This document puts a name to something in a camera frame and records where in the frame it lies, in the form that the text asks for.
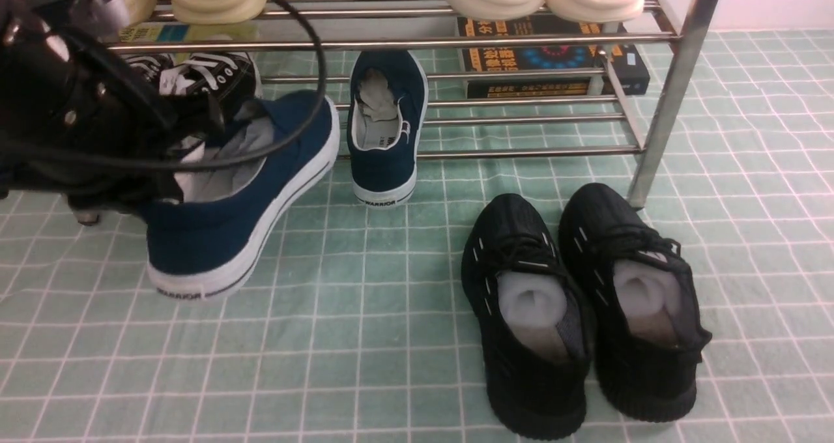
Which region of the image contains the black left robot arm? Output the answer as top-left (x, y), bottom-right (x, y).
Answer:
top-left (2, 0), bottom-right (224, 212)

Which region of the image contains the stainless steel shoe rack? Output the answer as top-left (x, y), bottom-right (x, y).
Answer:
top-left (107, 0), bottom-right (718, 210)

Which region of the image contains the green checkered floor cloth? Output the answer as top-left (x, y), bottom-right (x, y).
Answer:
top-left (1, 30), bottom-right (833, 442)

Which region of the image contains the right black knit sneaker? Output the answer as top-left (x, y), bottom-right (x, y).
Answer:
top-left (557, 182), bottom-right (712, 423)

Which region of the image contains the navy slip-on shoe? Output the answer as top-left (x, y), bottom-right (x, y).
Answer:
top-left (138, 90), bottom-right (341, 300)
top-left (346, 50), bottom-right (429, 208)

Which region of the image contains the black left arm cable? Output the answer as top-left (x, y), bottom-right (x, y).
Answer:
top-left (0, 0), bottom-right (328, 171)

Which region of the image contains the black knit sneaker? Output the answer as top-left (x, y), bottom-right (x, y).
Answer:
top-left (557, 182), bottom-right (712, 423)
top-left (461, 193), bottom-right (592, 440)

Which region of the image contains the left black knit sneaker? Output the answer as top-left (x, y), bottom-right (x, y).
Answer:
top-left (461, 193), bottom-right (592, 440)

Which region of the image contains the right black canvas sneaker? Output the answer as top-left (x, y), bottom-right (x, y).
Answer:
top-left (159, 51), bottom-right (263, 122)

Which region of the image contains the left black canvas sneaker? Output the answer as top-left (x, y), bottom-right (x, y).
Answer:
top-left (123, 53), bottom-right (175, 89)

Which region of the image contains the yellow and blue book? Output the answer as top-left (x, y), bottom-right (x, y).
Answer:
top-left (119, 23), bottom-right (259, 42)

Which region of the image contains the black book with orange text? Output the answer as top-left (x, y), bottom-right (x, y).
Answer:
top-left (457, 14), bottom-right (650, 99)

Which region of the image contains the black canvas sneaker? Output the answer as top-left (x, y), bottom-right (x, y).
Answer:
top-left (159, 51), bottom-right (263, 122)
top-left (123, 53), bottom-right (175, 89)

